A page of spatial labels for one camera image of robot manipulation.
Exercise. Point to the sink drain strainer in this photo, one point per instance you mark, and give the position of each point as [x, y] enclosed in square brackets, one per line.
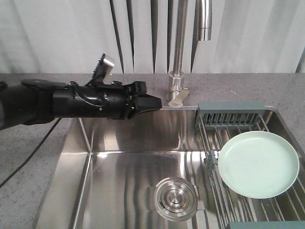
[175, 199]

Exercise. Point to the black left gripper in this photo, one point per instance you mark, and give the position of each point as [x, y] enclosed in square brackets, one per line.
[114, 101]

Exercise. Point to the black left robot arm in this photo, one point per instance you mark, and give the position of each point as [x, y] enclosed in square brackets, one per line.
[39, 101]

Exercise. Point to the light green round plate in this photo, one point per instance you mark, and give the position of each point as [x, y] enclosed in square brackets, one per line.
[258, 164]

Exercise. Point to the grey roll-up drying rack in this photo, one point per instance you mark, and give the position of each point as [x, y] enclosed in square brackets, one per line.
[218, 122]

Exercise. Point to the stainless steel sink basin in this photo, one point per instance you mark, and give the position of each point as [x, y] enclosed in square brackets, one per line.
[107, 172]

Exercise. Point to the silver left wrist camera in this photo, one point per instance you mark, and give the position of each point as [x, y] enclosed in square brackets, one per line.
[104, 66]

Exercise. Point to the white pleated curtain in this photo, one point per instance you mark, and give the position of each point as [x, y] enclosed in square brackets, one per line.
[68, 36]

